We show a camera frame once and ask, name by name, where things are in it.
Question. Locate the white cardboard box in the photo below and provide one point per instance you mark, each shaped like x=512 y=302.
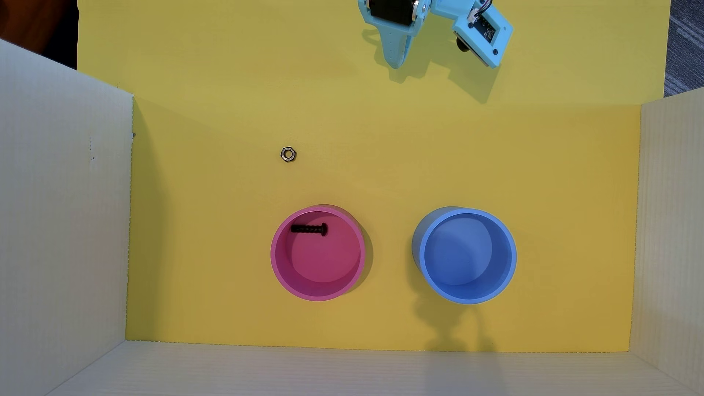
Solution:
x=55 y=220

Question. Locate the blue round cup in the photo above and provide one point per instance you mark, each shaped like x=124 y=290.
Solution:
x=467 y=258

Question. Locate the black bolt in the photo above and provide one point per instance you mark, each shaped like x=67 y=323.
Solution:
x=311 y=229

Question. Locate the silver hex nut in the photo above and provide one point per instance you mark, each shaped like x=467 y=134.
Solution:
x=287 y=154

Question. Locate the yellow paper mat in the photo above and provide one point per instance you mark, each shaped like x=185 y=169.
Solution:
x=385 y=121

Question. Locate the pink round cup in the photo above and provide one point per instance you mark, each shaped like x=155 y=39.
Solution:
x=319 y=264

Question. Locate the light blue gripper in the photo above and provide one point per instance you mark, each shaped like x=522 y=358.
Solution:
x=394 y=36

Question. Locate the wrist camera in blue mount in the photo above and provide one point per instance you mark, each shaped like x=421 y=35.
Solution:
x=484 y=33

